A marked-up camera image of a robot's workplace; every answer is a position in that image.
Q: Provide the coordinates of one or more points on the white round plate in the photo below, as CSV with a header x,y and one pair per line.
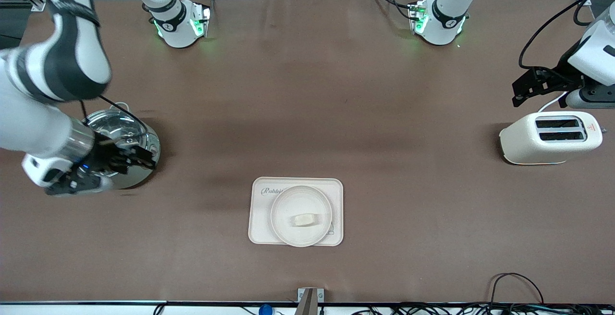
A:
x,y
293,199

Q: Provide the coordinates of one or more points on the white two-slot toaster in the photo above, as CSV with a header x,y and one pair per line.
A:
x,y
528,144

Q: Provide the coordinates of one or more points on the stainless steel pot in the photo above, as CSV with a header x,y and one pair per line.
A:
x,y
139,178

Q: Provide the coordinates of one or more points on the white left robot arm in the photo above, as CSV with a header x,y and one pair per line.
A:
x,y
439,27

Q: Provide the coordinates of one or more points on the pale bun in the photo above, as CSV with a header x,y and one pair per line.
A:
x,y
305,220

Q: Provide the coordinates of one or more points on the blue round cap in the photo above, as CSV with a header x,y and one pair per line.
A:
x,y
265,310

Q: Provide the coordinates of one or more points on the glass pot lid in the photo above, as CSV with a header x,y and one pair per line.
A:
x,y
113,123

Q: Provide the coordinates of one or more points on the cream rabbit print tray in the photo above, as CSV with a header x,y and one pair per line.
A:
x,y
259,209

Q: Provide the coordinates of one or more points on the brown table cover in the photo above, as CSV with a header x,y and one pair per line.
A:
x,y
307,113

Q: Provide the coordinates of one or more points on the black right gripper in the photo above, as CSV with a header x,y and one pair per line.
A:
x,y
103,155

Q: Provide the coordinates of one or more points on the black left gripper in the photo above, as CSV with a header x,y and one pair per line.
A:
x,y
560,77

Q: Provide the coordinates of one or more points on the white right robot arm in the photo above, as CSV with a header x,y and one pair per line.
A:
x,y
29,123

